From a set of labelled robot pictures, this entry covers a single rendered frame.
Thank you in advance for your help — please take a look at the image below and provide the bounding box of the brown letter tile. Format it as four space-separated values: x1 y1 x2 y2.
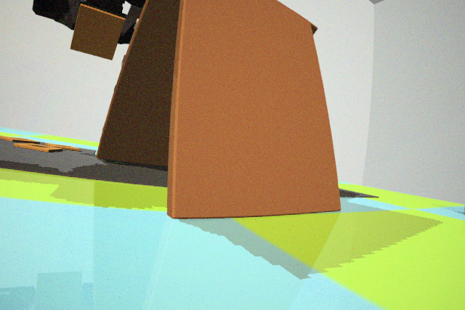
45 143 81 152
70 4 126 60
0 136 40 144
14 143 63 152

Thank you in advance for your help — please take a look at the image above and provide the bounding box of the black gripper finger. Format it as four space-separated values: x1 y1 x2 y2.
118 5 142 44
53 0 80 30

